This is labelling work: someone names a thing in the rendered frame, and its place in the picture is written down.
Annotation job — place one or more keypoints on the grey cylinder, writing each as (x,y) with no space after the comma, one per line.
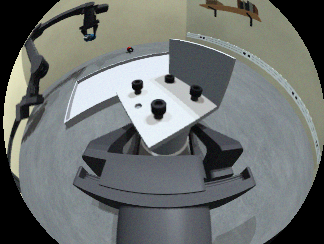
(174,147)

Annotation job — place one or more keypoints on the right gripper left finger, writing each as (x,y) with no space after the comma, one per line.
(114,141)

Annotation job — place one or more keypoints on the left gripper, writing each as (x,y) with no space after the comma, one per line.
(88,23)

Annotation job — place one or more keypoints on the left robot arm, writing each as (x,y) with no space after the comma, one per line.
(38,63)

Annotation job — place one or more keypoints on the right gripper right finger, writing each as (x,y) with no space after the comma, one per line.
(222,151)

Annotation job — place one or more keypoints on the white shallow rectangular tray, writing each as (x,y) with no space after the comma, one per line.
(103,84)

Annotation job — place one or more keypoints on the white l-shaped bracket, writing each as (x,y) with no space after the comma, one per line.
(191,64)

